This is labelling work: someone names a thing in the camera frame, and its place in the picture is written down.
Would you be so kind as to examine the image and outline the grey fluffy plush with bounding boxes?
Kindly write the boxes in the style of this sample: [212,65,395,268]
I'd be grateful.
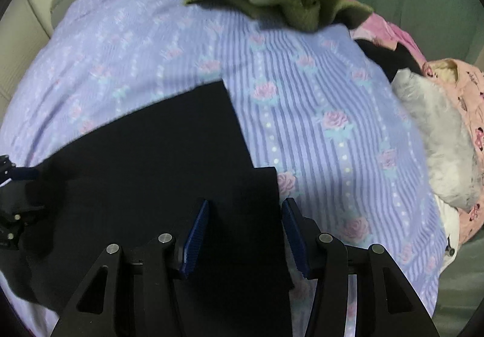
[391,68,480,209]

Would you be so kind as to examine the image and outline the black cloth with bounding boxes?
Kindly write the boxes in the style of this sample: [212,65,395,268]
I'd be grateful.
[353,38,424,83]

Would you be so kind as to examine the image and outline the purple floral bed sheet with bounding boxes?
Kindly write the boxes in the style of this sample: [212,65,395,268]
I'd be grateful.
[0,0,450,337]

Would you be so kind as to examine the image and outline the pink printed cloth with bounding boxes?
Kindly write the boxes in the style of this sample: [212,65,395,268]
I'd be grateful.
[350,0,484,243]

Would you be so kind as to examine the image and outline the black pants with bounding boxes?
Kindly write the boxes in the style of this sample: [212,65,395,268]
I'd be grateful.
[0,81,295,337]

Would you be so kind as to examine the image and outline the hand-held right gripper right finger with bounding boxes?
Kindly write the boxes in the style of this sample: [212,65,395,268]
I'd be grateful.
[282,198,441,337]

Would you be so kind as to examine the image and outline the white cloth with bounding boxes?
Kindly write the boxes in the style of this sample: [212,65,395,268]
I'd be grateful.
[435,193,461,269]

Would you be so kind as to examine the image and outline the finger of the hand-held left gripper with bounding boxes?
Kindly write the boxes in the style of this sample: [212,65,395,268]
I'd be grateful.
[0,155,40,184]
[0,186,50,251]

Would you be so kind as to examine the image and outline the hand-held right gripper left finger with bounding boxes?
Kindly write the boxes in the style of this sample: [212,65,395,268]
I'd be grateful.
[51,200,210,337]

